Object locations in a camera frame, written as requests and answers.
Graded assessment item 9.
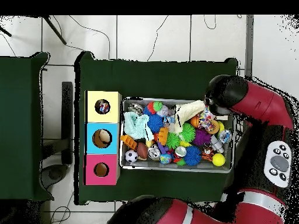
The wide orange studded block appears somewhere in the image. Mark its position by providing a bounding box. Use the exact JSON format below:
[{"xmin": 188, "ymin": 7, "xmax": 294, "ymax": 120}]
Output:
[{"xmin": 155, "ymin": 126, "xmax": 169, "ymax": 145}]

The long orange toy block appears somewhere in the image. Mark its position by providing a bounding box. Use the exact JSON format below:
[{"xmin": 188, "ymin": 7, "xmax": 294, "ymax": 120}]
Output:
[{"xmin": 119, "ymin": 134, "xmax": 138, "ymax": 151}]

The brown toy football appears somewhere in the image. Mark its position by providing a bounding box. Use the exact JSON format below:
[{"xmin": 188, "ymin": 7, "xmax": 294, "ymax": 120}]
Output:
[{"xmin": 137, "ymin": 142, "xmax": 149, "ymax": 160}]

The cream yellow cloth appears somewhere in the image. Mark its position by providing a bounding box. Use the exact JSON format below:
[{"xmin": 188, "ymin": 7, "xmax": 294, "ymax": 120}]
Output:
[{"xmin": 173, "ymin": 100, "xmax": 206, "ymax": 134}]

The small colourful patterned cloth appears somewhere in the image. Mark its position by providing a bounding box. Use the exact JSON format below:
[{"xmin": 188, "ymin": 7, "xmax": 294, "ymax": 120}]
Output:
[{"xmin": 95, "ymin": 99, "xmax": 110, "ymax": 114}]

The purple spiky rubber ball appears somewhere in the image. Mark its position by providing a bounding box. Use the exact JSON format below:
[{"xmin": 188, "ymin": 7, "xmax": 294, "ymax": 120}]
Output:
[{"xmin": 192, "ymin": 128, "xmax": 211, "ymax": 146}]

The colourful print cloth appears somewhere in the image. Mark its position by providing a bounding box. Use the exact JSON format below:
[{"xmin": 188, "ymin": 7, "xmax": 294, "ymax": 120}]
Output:
[{"xmin": 198, "ymin": 106, "xmax": 217, "ymax": 132}]

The silver mesh bin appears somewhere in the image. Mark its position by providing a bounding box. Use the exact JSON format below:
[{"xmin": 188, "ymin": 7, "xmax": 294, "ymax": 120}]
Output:
[{"xmin": 119, "ymin": 97, "xmax": 235, "ymax": 174}]

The wooden box with three holes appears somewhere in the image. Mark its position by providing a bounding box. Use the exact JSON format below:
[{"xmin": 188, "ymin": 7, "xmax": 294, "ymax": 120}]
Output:
[{"xmin": 84, "ymin": 90, "xmax": 123, "ymax": 186}]

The mint green cloth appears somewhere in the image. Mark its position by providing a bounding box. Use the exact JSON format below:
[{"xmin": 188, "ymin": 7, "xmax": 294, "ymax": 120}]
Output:
[{"xmin": 123, "ymin": 111, "xmax": 154, "ymax": 141}]

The black and white soccer ball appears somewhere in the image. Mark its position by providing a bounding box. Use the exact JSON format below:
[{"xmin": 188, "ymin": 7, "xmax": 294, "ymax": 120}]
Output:
[{"xmin": 124, "ymin": 149, "xmax": 138, "ymax": 163}]

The blue globe ball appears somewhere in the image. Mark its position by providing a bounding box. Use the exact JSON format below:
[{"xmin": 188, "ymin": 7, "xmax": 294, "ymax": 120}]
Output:
[{"xmin": 159, "ymin": 153, "xmax": 172, "ymax": 165}]

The dark green tablecloth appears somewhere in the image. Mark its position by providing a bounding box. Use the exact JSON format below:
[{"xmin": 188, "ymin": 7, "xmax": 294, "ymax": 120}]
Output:
[
  {"xmin": 0, "ymin": 51, "xmax": 54, "ymax": 201},
  {"xmin": 74, "ymin": 51, "xmax": 239, "ymax": 208}
]

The blue spiky rubber ball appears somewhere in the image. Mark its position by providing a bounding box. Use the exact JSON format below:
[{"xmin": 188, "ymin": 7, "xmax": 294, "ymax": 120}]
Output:
[{"xmin": 183, "ymin": 145, "xmax": 202, "ymax": 166}]

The yellow ball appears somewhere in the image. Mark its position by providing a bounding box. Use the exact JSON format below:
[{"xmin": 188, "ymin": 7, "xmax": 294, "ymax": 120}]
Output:
[{"xmin": 211, "ymin": 153, "xmax": 226, "ymax": 167}]

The grey round stand base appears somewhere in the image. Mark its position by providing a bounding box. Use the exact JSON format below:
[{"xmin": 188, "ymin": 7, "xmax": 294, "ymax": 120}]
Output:
[{"xmin": 41, "ymin": 164, "xmax": 69, "ymax": 190}]

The grey floor cable cover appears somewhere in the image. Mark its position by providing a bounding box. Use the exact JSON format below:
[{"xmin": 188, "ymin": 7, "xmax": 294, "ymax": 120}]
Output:
[{"xmin": 244, "ymin": 15, "xmax": 255, "ymax": 78}]

